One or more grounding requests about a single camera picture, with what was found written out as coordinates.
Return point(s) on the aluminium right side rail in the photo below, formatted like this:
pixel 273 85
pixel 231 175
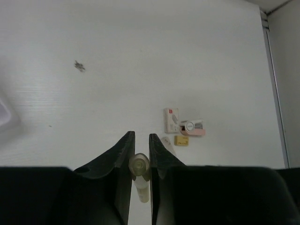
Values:
pixel 266 33

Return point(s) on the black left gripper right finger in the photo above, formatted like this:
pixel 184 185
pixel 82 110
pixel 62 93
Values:
pixel 220 195

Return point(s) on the yellow highlighter pen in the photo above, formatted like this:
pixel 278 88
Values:
pixel 139 166

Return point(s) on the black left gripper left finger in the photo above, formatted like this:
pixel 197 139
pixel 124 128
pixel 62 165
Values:
pixel 97 193

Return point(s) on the pink correction tape dispenser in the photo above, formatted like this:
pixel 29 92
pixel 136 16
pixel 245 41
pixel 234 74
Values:
pixel 192 128

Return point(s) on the white eraser with red print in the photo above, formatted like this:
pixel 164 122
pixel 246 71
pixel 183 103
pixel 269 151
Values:
pixel 171 120

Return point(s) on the small yellow eraser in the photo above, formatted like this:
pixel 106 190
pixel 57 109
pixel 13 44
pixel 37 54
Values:
pixel 181 140

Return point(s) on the small white eraser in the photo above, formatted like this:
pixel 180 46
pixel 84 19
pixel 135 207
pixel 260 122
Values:
pixel 167 144

